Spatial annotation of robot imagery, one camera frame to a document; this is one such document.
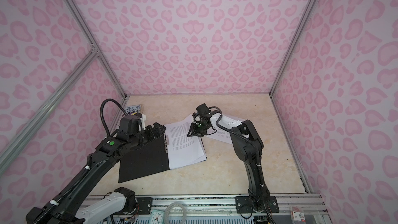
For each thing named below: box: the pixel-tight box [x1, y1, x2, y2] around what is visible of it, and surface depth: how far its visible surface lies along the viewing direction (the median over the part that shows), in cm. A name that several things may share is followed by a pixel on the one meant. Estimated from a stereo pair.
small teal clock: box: [148, 209, 166, 224], surface depth 70 cm
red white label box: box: [290, 211, 307, 224], surface depth 70 cm
